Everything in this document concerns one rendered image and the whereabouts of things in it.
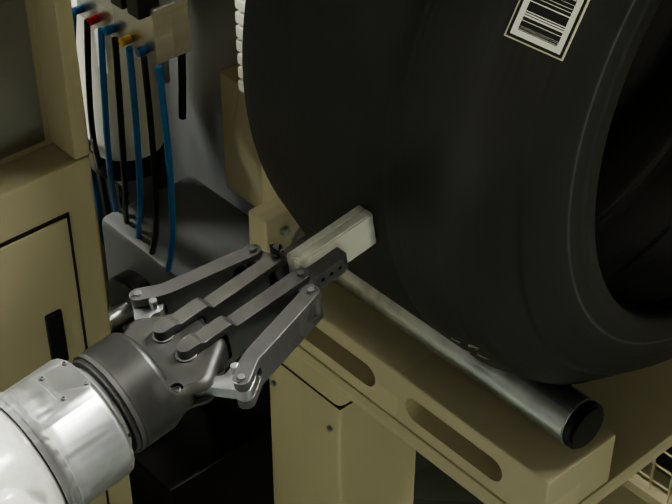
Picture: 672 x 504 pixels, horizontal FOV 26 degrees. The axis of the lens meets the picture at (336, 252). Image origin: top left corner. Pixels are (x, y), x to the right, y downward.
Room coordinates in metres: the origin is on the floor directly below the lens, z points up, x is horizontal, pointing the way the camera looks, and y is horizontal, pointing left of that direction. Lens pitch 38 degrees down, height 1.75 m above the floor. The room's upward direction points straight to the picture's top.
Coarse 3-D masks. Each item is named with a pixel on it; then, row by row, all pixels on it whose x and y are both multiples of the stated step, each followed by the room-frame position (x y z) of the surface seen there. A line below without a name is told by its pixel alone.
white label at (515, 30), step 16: (528, 0) 0.79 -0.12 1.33; (544, 0) 0.79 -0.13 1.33; (560, 0) 0.79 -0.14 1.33; (576, 0) 0.79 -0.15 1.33; (512, 16) 0.79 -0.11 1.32; (528, 16) 0.79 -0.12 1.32; (544, 16) 0.79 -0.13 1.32; (560, 16) 0.78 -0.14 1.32; (576, 16) 0.78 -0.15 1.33; (512, 32) 0.79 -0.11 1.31; (528, 32) 0.79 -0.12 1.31; (544, 32) 0.78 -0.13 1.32; (560, 32) 0.78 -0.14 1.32; (544, 48) 0.78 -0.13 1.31; (560, 48) 0.78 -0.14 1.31
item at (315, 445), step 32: (288, 384) 1.24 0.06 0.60; (320, 384) 1.20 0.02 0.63; (288, 416) 1.24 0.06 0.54; (320, 416) 1.20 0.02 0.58; (352, 416) 1.19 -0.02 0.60; (288, 448) 1.24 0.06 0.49; (320, 448) 1.20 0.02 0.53; (352, 448) 1.19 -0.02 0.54; (384, 448) 1.22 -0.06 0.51; (288, 480) 1.24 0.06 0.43; (320, 480) 1.20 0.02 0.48; (352, 480) 1.19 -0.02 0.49; (384, 480) 1.22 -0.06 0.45
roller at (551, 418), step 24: (360, 288) 1.04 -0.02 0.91; (384, 312) 1.01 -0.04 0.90; (408, 312) 0.99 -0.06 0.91; (432, 336) 0.97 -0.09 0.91; (456, 360) 0.94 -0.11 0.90; (480, 384) 0.92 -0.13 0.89; (504, 384) 0.90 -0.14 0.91; (528, 384) 0.89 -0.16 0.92; (552, 384) 0.89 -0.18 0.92; (528, 408) 0.88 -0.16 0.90; (552, 408) 0.87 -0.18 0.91; (576, 408) 0.86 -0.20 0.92; (600, 408) 0.87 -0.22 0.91; (552, 432) 0.86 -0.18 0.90; (576, 432) 0.85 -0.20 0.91
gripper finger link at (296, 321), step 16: (304, 288) 0.76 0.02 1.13; (288, 304) 0.75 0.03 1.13; (304, 304) 0.75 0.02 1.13; (288, 320) 0.74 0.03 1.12; (304, 320) 0.74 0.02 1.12; (272, 336) 0.72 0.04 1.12; (288, 336) 0.73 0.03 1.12; (304, 336) 0.74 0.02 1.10; (256, 352) 0.71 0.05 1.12; (272, 352) 0.71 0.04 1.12; (288, 352) 0.73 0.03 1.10; (240, 368) 0.70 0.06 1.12; (256, 368) 0.70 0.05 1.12; (272, 368) 0.71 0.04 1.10; (240, 384) 0.68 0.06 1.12; (256, 400) 0.69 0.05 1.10
